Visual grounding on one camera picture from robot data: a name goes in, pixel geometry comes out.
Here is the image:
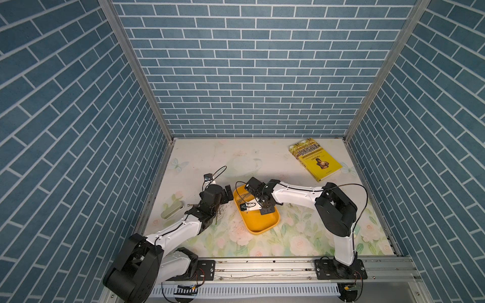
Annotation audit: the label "yellow plastic storage tray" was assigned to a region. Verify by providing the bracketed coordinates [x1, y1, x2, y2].
[233, 185, 280, 235]

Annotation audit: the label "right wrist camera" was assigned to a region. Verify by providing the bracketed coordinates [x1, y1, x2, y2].
[239, 202, 261, 212]

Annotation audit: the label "aluminium mounting rail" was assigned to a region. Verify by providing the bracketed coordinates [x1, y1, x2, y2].
[105, 256, 418, 285]

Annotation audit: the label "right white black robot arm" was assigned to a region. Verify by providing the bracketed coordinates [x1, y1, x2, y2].
[244, 178, 363, 267]

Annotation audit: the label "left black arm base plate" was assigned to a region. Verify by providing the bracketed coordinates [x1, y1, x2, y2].
[177, 260, 216, 284]

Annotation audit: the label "placed silver screws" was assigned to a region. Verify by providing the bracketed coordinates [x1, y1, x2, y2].
[215, 205, 224, 225]

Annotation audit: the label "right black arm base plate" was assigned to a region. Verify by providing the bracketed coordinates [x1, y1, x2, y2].
[314, 258, 368, 280]

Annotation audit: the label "white slotted cable duct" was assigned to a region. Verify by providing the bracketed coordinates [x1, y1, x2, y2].
[149, 283, 341, 299]

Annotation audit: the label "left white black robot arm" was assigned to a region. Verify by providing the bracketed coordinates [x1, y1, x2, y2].
[102, 184, 234, 302]

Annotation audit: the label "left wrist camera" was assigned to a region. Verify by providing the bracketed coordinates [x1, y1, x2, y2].
[203, 173, 216, 188]

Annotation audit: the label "yellow paperback book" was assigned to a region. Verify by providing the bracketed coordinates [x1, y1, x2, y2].
[289, 138, 342, 182]

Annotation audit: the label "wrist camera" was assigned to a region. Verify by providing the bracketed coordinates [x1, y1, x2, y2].
[239, 202, 261, 212]
[203, 173, 216, 188]

